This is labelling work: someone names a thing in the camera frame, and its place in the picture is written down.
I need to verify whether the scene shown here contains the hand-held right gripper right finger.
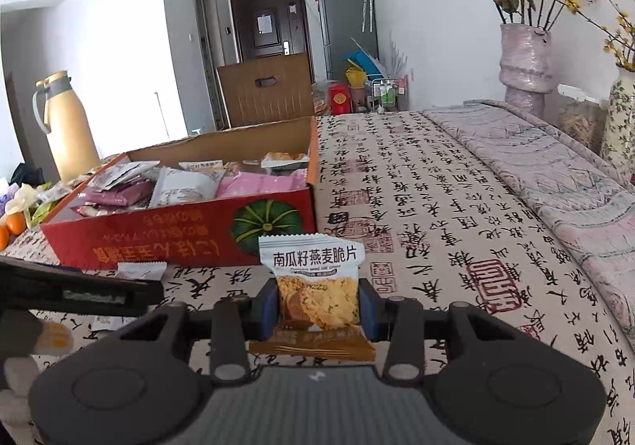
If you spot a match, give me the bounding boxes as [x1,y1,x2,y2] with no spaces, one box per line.
[358,279,519,379]

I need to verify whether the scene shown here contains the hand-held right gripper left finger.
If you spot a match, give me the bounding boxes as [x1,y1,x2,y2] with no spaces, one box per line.
[106,279,281,386]

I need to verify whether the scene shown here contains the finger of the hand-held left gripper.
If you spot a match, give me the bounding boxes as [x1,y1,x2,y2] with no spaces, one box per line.
[128,278,165,310]

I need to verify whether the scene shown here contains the white snack packet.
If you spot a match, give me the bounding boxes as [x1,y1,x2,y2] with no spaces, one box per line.
[92,261,168,333]

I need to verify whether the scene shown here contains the white orange oat crisp packet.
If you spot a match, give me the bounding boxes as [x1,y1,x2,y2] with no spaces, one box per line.
[248,232,378,363]

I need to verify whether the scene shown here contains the orange cardboard box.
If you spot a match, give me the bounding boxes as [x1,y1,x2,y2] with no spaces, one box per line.
[40,115,321,272]

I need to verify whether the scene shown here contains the person's left hand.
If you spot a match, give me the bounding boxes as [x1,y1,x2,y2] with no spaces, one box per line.
[0,312,75,421]

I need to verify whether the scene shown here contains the cream crumpled bag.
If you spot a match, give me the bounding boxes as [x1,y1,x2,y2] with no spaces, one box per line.
[12,187,40,214]

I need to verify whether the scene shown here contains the heap of loose snack packets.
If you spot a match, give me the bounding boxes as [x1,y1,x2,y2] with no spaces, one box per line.
[27,180,87,223]

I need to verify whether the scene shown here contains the pile of assorted boxed packets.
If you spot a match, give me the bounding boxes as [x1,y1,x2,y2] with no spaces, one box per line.
[69,150,311,220]

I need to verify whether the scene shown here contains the black bag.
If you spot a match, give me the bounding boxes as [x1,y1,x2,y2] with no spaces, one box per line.
[9,162,48,188]

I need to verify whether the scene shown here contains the yellow thermos jug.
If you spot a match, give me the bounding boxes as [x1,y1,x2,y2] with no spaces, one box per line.
[32,71,102,183]

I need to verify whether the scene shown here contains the wooden chair back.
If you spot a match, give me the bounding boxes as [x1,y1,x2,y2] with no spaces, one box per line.
[217,52,316,131]

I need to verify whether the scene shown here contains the red gift box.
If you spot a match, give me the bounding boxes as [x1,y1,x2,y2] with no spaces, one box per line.
[328,82,352,116]

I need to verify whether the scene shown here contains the metal rolling cart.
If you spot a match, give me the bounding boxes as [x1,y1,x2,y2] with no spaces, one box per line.
[369,77,410,113]

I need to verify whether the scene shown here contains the grey patterned cloth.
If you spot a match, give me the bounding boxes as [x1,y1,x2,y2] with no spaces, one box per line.
[421,99,635,361]

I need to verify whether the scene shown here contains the grey interior door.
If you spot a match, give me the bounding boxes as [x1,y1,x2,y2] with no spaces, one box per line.
[193,0,221,129]

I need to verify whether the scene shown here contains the pale lilac fan-shaped object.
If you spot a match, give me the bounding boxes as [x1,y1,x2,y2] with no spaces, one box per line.
[379,31,415,79]

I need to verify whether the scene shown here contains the grey refrigerator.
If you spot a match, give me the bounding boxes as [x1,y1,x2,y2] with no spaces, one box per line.
[315,0,380,81]

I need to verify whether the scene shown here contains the dark brown entrance door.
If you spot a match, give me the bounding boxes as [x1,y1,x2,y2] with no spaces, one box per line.
[229,0,311,64]

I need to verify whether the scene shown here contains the pink white ribbed vase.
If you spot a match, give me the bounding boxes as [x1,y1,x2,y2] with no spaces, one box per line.
[498,23,554,116]

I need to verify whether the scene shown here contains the white rectangular board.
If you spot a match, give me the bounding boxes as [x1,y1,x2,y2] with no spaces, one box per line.
[558,84,603,104]

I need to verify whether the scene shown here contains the floral print vase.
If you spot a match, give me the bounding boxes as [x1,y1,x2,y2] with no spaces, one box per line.
[600,65,635,173]

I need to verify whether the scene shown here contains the yellow blossom branches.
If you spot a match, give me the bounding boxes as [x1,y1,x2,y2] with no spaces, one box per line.
[560,0,635,74]

